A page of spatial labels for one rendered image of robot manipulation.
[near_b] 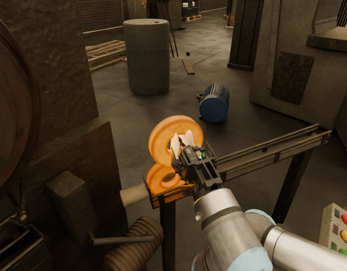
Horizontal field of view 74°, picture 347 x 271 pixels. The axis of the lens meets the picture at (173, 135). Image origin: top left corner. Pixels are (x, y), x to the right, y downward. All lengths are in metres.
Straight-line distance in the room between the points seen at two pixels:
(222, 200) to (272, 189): 1.44
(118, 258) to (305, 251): 0.55
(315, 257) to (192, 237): 1.03
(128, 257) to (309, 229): 1.21
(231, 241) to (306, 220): 1.37
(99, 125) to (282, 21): 2.30
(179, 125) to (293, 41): 2.25
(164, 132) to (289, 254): 0.38
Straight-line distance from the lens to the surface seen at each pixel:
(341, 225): 0.99
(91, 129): 0.82
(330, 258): 0.58
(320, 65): 2.69
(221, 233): 0.46
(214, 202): 0.47
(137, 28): 3.01
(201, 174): 0.52
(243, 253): 0.45
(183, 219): 1.59
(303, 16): 2.70
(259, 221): 0.64
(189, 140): 0.60
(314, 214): 1.87
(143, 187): 0.81
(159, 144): 0.61
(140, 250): 0.89
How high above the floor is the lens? 1.28
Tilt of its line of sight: 33 degrees down
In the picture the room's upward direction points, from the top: straight up
